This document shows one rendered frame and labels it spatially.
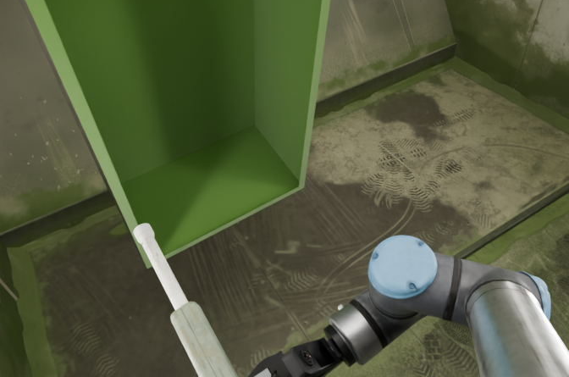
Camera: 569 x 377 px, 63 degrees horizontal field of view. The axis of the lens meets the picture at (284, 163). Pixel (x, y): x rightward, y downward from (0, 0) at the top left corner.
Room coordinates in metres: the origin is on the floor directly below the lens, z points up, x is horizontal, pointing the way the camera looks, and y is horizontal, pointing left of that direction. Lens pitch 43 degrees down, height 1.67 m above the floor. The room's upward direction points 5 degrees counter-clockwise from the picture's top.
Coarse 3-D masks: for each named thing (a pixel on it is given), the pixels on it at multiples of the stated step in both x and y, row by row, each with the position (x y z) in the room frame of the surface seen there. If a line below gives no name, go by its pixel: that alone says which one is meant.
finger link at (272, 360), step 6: (276, 354) 0.33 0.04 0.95; (282, 354) 0.33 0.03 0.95; (264, 360) 0.33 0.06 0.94; (270, 360) 0.33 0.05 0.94; (276, 360) 0.32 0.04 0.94; (258, 366) 0.32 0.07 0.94; (264, 366) 0.32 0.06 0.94; (270, 366) 0.32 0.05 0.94; (252, 372) 0.31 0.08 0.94; (258, 372) 0.31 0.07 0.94; (270, 372) 0.31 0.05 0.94
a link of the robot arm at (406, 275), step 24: (384, 240) 0.41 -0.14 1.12; (408, 240) 0.40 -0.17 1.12; (384, 264) 0.37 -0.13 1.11; (408, 264) 0.36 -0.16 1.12; (432, 264) 0.36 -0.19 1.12; (384, 288) 0.34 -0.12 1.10; (408, 288) 0.33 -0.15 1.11; (432, 288) 0.33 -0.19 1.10; (384, 312) 0.36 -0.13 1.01; (408, 312) 0.34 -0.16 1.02; (432, 312) 0.32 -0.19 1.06
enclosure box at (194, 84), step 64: (64, 0) 1.08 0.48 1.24; (128, 0) 1.16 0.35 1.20; (192, 0) 1.25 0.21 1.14; (256, 0) 1.34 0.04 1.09; (320, 0) 1.06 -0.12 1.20; (64, 64) 0.73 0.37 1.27; (128, 64) 1.17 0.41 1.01; (192, 64) 1.28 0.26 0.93; (256, 64) 1.39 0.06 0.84; (320, 64) 1.06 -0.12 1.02; (128, 128) 1.19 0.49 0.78; (192, 128) 1.31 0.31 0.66; (256, 128) 1.44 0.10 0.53; (128, 192) 1.15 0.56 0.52; (192, 192) 1.15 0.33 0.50; (256, 192) 1.14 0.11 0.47
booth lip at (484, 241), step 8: (568, 184) 1.42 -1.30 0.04; (560, 192) 1.38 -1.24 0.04; (544, 200) 1.34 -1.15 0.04; (552, 200) 1.34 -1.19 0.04; (528, 208) 1.30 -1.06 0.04; (536, 208) 1.30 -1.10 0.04; (520, 216) 1.26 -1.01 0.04; (528, 216) 1.27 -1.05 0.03; (504, 224) 1.23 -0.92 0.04; (512, 224) 1.23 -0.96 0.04; (496, 232) 1.19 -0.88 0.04; (504, 232) 1.20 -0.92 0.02; (480, 240) 1.16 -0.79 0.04; (488, 240) 1.16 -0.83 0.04; (472, 248) 1.12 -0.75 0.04; (480, 248) 1.13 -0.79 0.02; (456, 256) 1.09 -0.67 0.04; (464, 256) 1.09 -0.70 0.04
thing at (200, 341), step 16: (144, 224) 0.56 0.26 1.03; (144, 240) 0.53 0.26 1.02; (160, 256) 0.49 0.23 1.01; (160, 272) 0.47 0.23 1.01; (176, 288) 0.44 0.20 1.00; (176, 304) 0.41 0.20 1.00; (192, 304) 0.40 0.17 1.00; (176, 320) 0.38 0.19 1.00; (192, 320) 0.38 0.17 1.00; (192, 336) 0.35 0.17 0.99; (208, 336) 0.35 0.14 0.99; (192, 352) 0.33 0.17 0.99; (208, 352) 0.33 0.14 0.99; (224, 352) 0.34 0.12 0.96; (208, 368) 0.31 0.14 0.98; (224, 368) 0.30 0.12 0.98
